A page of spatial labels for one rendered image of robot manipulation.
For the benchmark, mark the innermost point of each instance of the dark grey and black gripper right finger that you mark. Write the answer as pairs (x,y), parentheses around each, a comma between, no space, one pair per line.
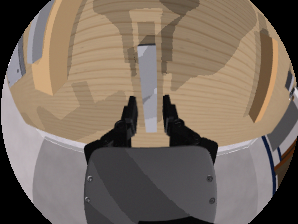
(181,134)

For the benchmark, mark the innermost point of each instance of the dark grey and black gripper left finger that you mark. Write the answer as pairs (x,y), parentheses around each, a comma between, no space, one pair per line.
(120,135)

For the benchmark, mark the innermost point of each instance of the brown wooden bar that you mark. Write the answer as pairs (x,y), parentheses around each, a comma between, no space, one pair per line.
(267,77)

